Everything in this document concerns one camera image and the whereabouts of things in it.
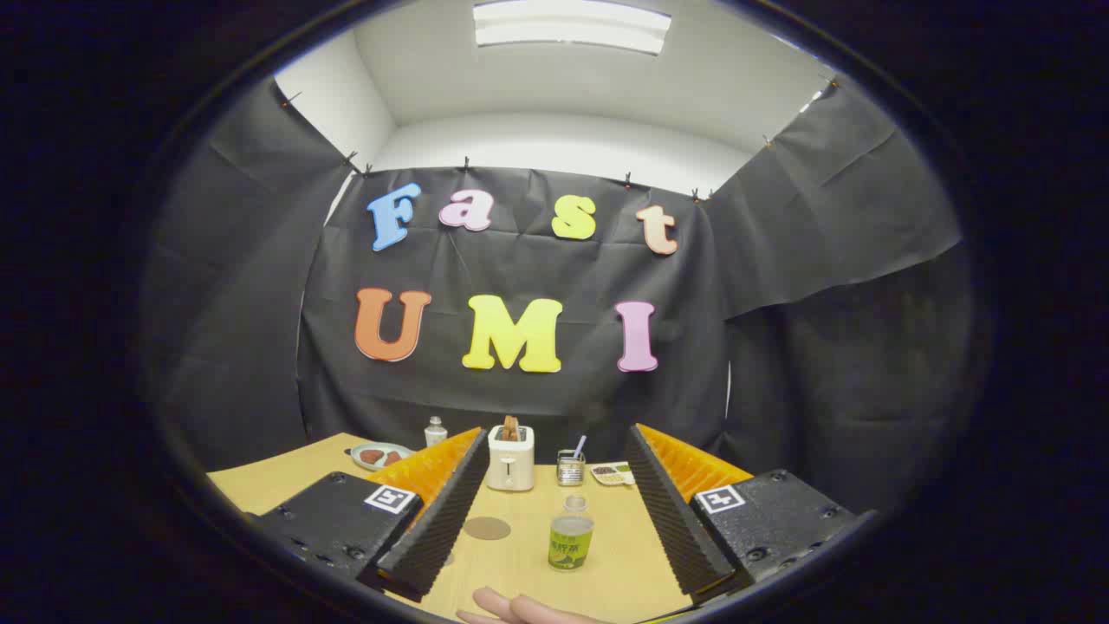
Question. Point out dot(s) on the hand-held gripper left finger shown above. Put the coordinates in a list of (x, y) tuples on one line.
[(442, 520)]

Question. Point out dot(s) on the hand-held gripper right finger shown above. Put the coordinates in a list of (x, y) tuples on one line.
[(676, 520)]

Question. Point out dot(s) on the round brown coaster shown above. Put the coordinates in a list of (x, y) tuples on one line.
[(487, 528)]

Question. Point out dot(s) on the green label juice bottle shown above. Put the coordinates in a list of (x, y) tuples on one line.
[(570, 542)]

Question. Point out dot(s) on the small white label bottle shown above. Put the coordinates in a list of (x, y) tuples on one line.
[(436, 433)]

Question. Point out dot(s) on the white divided snack dish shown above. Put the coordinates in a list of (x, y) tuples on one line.
[(612, 474)]

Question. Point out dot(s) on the white toaster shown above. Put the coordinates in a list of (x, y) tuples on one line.
[(509, 468)]

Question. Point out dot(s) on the wooden table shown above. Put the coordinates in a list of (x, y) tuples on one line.
[(520, 576)]

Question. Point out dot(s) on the pale green small plate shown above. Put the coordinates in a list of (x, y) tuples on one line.
[(362, 461)]

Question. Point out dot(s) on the brown toast slice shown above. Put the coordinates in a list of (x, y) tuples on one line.
[(510, 428)]

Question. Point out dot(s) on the pale straw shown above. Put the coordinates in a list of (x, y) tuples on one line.
[(579, 445)]

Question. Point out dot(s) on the ceiling light panel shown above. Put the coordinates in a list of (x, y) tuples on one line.
[(572, 26)]

